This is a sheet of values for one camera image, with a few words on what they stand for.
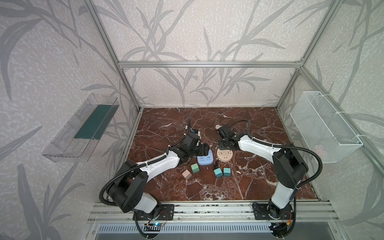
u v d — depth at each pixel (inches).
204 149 30.3
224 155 36.1
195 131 31.1
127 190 16.8
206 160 35.1
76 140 25.6
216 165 35.2
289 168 18.7
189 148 26.3
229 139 27.6
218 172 33.4
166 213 28.6
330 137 24.3
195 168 34.2
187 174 33.2
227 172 33.7
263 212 28.8
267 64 37.8
